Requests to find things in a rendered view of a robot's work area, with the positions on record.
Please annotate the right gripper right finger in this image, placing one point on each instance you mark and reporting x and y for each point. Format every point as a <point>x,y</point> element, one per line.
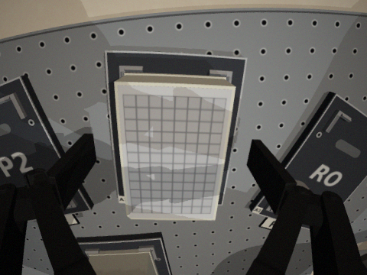
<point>334,248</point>

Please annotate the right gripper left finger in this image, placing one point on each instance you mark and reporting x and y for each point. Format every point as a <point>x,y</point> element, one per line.
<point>47,193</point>

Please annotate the beige label plate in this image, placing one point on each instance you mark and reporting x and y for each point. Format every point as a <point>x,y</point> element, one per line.
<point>72,219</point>
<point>267,223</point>

